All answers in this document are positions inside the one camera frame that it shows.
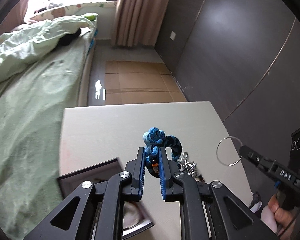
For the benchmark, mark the patterned pillow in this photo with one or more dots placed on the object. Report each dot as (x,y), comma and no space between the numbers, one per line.
(74,9)

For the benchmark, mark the pink curtain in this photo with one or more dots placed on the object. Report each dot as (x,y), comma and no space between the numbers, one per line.
(138,22)

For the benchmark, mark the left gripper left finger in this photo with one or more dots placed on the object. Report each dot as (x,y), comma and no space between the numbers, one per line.
(95,211)

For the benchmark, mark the silver ring bangle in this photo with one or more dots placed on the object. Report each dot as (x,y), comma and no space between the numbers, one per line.
(226,152)

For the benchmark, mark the white wall socket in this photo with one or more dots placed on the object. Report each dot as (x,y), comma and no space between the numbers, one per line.
(172,35)

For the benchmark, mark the black jewelry box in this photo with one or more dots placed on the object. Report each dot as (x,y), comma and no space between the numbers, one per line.
(135,218)

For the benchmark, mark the light green duvet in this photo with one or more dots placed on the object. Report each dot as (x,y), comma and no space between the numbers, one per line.
(18,49)

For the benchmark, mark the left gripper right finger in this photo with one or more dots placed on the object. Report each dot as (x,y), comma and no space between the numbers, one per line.
(208,211)

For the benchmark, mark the flattened cardboard sheets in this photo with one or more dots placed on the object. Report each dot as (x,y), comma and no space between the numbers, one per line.
(132,82)

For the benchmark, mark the right hand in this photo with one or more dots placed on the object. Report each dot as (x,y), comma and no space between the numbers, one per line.
(278,219)

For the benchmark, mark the green tissue box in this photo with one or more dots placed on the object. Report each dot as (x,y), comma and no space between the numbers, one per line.
(90,16)

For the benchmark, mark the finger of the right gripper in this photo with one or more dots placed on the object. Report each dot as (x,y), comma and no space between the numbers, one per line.
(249,154)

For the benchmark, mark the green bed sheet mattress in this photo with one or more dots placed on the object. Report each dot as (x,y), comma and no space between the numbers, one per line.
(31,112)

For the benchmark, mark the black item on bed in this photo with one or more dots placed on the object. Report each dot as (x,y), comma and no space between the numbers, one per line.
(68,38)

